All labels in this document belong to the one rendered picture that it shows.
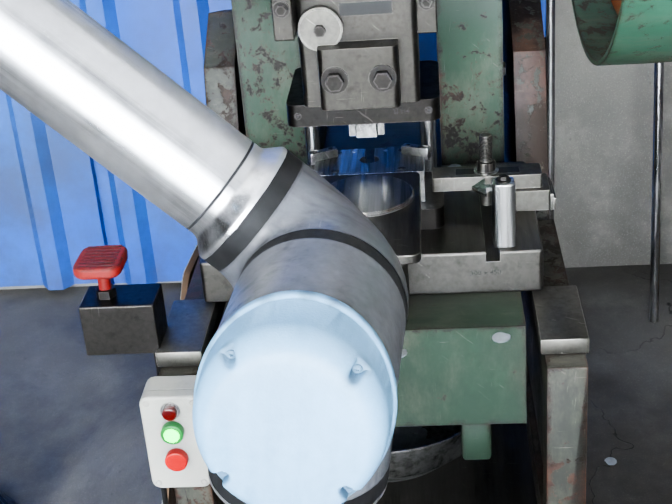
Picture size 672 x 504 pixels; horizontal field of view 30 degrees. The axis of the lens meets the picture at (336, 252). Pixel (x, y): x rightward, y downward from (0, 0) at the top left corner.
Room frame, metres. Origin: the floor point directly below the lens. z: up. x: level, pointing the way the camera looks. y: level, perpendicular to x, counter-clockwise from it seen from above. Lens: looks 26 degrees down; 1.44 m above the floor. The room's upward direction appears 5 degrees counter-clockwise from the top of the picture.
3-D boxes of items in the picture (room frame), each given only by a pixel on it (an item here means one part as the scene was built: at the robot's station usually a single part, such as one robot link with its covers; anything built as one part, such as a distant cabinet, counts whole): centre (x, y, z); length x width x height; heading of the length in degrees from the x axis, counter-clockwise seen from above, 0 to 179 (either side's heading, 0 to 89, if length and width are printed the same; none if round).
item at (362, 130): (1.60, -0.06, 0.84); 0.05 x 0.03 x 0.04; 85
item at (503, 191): (1.46, -0.22, 0.75); 0.03 x 0.03 x 0.10; 85
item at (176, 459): (1.27, 0.22, 0.54); 0.03 x 0.01 x 0.03; 85
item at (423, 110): (1.61, -0.06, 0.86); 0.20 x 0.16 x 0.05; 85
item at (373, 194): (1.43, -0.04, 0.72); 0.25 x 0.14 x 0.14; 175
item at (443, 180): (1.59, -0.22, 0.76); 0.17 x 0.06 x 0.10; 85
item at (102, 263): (1.41, 0.29, 0.72); 0.07 x 0.06 x 0.08; 175
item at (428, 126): (1.66, -0.14, 0.81); 0.02 x 0.02 x 0.14
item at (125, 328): (1.41, 0.28, 0.62); 0.10 x 0.06 x 0.20; 85
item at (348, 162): (1.60, -0.06, 0.76); 0.15 x 0.09 x 0.05; 85
